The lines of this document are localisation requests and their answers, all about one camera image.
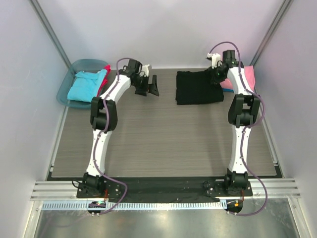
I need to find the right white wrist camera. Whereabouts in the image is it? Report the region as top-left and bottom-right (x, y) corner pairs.
(207, 53), (221, 68)

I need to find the aluminium corner post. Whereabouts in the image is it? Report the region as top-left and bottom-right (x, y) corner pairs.
(29, 0), (71, 68)
(251, 0), (294, 66)

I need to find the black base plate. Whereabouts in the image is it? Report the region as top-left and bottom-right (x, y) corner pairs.
(76, 176), (253, 203)

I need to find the pink folded t shirt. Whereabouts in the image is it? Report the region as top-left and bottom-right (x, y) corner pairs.
(220, 66), (255, 94)

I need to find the light blue t shirt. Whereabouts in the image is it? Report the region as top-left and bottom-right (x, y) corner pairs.
(67, 69), (107, 103)

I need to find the right aluminium corner post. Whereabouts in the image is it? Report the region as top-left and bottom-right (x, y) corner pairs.
(251, 0), (294, 66)

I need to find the red t shirt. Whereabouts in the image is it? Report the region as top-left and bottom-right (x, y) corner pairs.
(97, 64), (111, 96)

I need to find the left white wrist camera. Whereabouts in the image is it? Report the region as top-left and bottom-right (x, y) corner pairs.
(140, 64), (152, 77)

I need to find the black t shirt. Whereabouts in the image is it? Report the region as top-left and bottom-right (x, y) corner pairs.
(175, 71), (224, 105)

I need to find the teal plastic basket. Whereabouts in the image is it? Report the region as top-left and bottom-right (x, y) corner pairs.
(56, 59), (108, 110)

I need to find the white slotted cable duct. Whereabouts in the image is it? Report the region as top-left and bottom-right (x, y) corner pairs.
(42, 200), (227, 211)

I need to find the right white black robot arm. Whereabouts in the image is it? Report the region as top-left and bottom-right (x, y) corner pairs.
(206, 50), (260, 197)

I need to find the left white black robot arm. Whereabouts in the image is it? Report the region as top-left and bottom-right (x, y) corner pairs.
(77, 58), (159, 198)

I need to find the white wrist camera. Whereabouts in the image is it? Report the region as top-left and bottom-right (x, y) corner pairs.
(140, 64), (152, 77)
(207, 53), (221, 68)

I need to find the left aluminium corner post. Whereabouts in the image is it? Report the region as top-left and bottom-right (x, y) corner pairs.
(29, 0), (71, 68)

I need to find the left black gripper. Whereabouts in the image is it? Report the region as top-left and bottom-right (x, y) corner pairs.
(132, 75), (159, 97)

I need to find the aluminium rail beam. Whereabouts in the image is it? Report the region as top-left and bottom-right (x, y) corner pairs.
(31, 178), (301, 201)

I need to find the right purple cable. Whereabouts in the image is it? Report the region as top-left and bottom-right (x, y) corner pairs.
(209, 41), (268, 216)

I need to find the blue folded t shirt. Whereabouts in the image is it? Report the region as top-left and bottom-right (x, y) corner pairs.
(222, 88), (234, 93)

